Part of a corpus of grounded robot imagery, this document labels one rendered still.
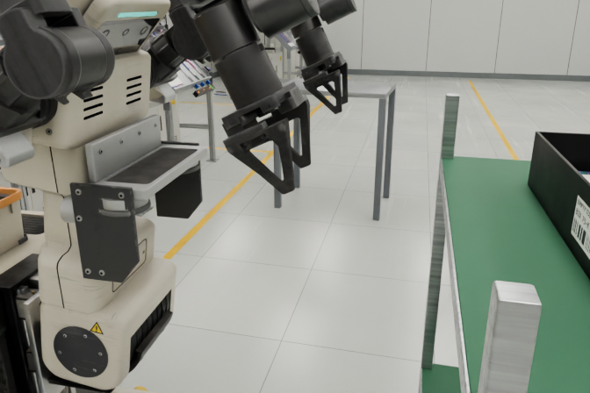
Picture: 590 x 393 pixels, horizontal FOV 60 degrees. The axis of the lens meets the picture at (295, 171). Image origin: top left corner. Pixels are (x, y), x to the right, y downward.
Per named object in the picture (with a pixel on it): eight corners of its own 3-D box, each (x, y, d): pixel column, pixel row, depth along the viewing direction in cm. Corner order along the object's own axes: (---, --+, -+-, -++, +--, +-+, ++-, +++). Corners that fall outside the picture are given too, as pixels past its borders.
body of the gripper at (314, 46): (343, 59, 101) (327, 24, 99) (336, 65, 91) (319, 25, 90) (313, 73, 103) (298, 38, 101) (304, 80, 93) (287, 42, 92)
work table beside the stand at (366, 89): (378, 221, 320) (385, 94, 295) (274, 208, 341) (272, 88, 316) (389, 196, 361) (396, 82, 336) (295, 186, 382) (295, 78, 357)
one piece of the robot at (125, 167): (57, 278, 81) (35, 146, 74) (141, 211, 107) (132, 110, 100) (150, 289, 78) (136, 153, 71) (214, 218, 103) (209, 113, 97)
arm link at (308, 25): (284, 10, 98) (277, 10, 93) (317, -7, 96) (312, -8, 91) (300, 43, 99) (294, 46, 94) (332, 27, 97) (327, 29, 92)
